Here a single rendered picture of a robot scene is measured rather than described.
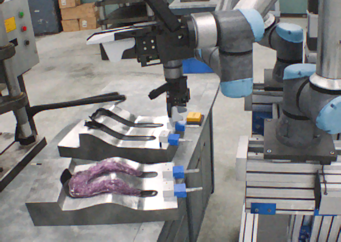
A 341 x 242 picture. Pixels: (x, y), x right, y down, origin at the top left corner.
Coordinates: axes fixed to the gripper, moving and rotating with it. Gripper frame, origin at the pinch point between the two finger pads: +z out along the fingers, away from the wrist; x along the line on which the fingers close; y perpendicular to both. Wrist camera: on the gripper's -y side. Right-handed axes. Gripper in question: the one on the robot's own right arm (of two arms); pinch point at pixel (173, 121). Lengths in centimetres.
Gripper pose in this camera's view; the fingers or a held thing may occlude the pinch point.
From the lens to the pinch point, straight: 151.5
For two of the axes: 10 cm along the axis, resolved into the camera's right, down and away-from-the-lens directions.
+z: 1.0, 8.8, 4.6
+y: 9.6, 0.4, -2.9
